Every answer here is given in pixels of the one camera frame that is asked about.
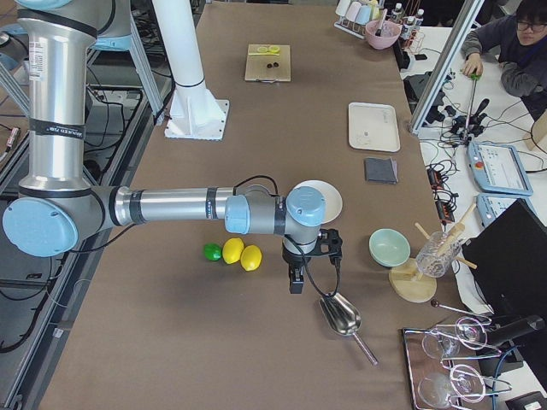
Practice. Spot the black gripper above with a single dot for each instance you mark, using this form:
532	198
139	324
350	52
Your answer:
293	260

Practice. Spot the round cream plate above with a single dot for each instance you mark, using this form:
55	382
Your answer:
334	200

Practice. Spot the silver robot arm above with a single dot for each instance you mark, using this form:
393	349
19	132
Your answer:
57	208

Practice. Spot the cream rabbit tray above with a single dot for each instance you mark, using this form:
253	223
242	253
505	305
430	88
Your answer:
373	126

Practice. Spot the mirrored glass tray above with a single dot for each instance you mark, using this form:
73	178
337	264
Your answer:
419	365

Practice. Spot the yellow lemon right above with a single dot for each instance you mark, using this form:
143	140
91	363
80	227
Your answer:
251	258

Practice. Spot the yellow lemon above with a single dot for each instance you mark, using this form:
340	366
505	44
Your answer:
251	258
232	250

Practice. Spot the steel scoop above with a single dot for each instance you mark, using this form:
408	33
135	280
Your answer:
345	319

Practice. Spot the yellow lemon left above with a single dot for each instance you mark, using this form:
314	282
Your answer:
232	250

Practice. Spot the green lime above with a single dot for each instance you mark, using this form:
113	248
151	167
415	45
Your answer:
212	251

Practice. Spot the mint green bowl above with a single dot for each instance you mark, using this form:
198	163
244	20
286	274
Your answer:
389	247

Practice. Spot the folded grey cloth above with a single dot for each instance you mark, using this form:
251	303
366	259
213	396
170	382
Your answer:
381	170

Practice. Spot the clear textured glass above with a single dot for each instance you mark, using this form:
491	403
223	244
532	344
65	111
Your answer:
437	255

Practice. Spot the wine glass lower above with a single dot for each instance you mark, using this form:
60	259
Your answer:
460	386

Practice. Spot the wine glass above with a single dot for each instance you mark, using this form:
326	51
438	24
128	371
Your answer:
460	386
445	341

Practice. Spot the wine glass upper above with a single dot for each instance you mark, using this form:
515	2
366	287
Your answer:
445	341

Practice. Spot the blue teach pendant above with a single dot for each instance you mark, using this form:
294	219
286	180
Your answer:
497	168
490	205

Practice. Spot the wooden cutting board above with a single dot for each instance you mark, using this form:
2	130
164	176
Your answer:
268	63

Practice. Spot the black monitor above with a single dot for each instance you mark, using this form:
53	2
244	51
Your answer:
510	255

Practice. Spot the white cup rack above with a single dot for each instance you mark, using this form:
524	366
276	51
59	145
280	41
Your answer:
350	27

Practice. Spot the pink mixing bowl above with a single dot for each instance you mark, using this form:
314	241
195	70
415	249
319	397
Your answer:
390	33

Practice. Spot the pink cup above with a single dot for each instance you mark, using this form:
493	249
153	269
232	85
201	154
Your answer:
353	11

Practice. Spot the white cup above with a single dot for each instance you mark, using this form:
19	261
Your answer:
342	7

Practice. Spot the seated person in grey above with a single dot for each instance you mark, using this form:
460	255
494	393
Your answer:
521	38

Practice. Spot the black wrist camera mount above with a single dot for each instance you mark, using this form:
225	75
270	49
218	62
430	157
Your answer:
330	245

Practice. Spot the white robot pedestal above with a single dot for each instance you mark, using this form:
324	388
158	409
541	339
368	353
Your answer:
194	113

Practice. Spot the aluminium frame post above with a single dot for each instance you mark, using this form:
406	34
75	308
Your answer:
453	44

